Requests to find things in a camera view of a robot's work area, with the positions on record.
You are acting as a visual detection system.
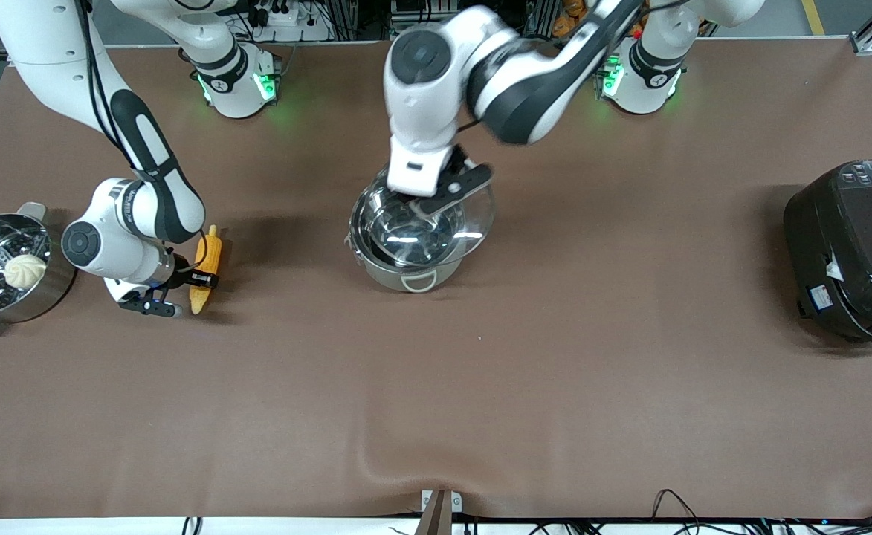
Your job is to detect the glass pot lid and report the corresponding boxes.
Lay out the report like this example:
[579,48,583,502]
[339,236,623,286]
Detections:
[349,172,495,270]

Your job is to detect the brown table cloth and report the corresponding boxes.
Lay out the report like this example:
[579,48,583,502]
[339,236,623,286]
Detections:
[0,39,872,519]

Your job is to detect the bag of orange buns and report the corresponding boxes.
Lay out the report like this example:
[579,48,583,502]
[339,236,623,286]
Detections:
[553,0,592,38]

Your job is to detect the thin black looped cable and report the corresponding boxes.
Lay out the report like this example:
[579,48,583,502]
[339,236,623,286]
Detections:
[653,489,704,521]

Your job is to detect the steel steamer pot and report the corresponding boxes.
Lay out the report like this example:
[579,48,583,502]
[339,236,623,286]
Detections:
[0,202,79,335]

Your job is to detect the yellow toy corn cob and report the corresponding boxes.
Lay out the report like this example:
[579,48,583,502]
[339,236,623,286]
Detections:
[189,225,222,315]

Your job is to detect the white steamed bun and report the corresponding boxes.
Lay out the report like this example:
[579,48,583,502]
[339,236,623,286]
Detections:
[3,254,48,291]

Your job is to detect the steel cooking pot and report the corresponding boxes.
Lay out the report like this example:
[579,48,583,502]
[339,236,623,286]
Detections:
[345,186,468,294]

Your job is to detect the black rice cooker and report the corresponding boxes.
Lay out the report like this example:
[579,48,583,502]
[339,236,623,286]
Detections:
[783,159,872,351]

